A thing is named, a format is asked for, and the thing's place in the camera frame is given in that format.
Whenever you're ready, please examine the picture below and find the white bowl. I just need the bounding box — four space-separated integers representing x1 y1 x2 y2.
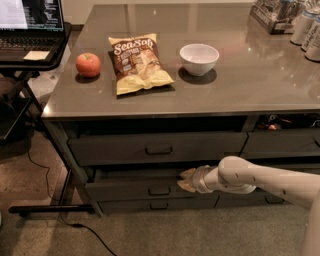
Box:
179 44 220 76

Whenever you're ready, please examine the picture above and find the black power cable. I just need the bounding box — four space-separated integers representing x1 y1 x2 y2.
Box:
25 139 118 256

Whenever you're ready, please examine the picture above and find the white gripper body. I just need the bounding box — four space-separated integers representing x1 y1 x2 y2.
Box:
191 166 218 194

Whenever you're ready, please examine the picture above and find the sea salt chips bag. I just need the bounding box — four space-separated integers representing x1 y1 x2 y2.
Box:
109 33 173 95

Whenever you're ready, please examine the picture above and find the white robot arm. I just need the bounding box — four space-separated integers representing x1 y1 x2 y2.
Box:
177 156 320 256

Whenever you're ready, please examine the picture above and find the white can right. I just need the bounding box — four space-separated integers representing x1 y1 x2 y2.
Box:
305 33 320 62

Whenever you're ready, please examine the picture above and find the white can middle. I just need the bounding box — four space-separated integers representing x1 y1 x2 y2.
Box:
301 15 320 52

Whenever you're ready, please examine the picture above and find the open black laptop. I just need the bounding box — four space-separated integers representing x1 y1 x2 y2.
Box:
0 0 64 65

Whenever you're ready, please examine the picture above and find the grey drawer cabinet frame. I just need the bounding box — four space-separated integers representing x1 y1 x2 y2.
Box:
46 116 319 214

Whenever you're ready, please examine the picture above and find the cardboard box of cans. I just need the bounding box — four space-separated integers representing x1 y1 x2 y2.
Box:
250 0 305 35

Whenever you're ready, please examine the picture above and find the white can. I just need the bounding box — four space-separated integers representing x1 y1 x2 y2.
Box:
305 33 320 62
301 15 320 52
290 8 320 45

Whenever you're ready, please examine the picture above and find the white can left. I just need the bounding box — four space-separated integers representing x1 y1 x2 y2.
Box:
290 8 320 45

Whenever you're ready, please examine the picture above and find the black laptop stand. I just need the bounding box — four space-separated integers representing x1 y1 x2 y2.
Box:
1 22 95 217

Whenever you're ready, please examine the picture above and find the red apple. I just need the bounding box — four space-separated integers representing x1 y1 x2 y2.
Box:
76 53 101 78

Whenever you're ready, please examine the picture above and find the yellow sticky note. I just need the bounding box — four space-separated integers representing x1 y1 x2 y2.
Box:
24 51 49 61

